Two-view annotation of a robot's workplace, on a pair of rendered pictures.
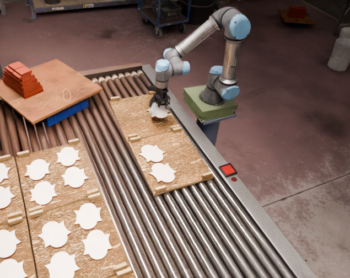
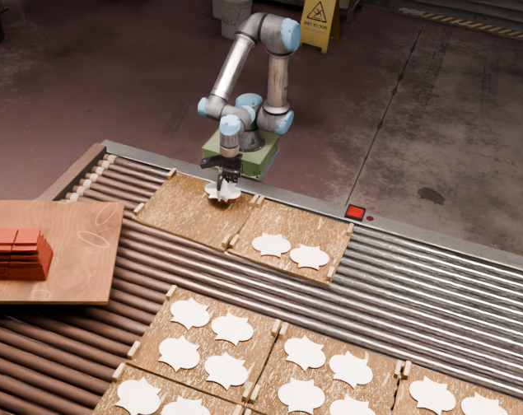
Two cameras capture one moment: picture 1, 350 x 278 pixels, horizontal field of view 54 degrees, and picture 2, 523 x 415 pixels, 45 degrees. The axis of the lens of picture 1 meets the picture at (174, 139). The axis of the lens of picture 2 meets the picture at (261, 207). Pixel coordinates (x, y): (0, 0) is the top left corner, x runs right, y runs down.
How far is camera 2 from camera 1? 1.42 m
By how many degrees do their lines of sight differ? 32
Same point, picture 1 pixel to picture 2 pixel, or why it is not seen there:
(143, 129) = (223, 226)
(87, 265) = (369, 394)
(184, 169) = (321, 240)
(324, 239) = not seen: hidden behind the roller
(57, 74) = (33, 221)
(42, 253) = not seen: outside the picture
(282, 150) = (281, 174)
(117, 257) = (380, 364)
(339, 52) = (235, 13)
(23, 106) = (59, 290)
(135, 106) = (175, 204)
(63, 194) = (247, 354)
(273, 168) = not seen: hidden behind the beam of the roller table
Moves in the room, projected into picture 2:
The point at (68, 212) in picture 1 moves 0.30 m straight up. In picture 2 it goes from (278, 366) to (287, 305)
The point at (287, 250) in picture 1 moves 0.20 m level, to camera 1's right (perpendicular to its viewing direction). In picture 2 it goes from (479, 250) to (507, 230)
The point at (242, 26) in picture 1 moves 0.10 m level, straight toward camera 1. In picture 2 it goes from (296, 32) to (310, 43)
